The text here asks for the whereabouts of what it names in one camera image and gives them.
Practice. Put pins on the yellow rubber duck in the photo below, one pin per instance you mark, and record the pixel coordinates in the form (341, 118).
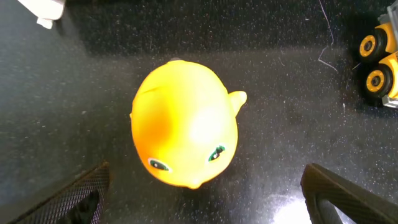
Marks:
(183, 124)

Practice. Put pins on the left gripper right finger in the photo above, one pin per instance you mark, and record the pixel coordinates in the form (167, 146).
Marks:
(348, 196)

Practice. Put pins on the grey and yellow toy truck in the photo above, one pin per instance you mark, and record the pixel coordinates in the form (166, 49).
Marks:
(376, 81)

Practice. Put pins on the white shelf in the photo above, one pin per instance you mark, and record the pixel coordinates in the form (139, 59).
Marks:
(43, 7)

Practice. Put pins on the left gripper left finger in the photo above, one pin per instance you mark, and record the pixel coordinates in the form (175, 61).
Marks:
(62, 202)

